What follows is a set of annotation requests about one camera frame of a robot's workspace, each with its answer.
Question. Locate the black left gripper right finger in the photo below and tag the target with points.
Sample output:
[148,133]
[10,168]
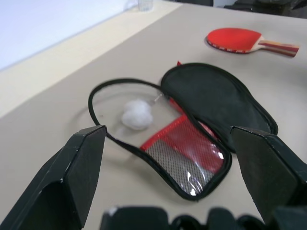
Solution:
[266,167]

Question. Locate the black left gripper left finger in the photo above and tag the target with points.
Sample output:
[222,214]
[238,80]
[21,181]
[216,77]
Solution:
[72,172]

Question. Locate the black paddle case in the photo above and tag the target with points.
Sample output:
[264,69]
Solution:
[211,100]

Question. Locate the white fluffy pompom charm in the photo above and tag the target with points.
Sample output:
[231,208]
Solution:
[137,115]

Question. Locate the red table tennis paddle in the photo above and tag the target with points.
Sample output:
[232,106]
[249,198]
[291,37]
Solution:
[230,38]

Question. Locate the dark background equipment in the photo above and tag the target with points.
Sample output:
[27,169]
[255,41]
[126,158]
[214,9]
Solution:
[263,7]

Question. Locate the clear plastic cup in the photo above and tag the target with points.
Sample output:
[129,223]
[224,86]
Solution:
[141,4]

